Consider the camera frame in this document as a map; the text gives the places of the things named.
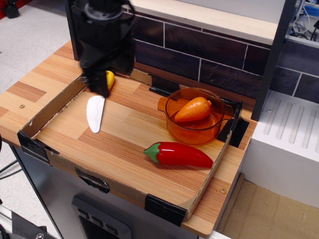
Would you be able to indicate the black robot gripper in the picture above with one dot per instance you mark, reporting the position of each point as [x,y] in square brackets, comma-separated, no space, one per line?
[107,40]

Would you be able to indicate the orange toy carrot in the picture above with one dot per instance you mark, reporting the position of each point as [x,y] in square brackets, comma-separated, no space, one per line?
[196,109]

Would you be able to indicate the orange transparent plastic pot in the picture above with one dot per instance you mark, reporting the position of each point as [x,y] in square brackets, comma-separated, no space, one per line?
[200,131]

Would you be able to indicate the red toy chili pepper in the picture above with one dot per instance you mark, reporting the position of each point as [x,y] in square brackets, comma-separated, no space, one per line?
[173,153]

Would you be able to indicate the grey oven control panel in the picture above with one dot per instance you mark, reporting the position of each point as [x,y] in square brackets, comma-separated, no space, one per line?
[96,224]

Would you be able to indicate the white toy sink drainer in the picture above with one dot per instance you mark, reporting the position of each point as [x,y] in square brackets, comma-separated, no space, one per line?
[283,153]

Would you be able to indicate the toy knife yellow handle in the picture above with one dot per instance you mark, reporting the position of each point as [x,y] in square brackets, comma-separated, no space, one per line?
[95,106]

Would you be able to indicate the dark grey left post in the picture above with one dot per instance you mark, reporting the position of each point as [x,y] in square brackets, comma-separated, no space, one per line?
[76,45]

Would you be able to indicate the dark grey cabinet post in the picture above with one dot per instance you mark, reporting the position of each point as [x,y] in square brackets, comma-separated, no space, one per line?
[280,38]

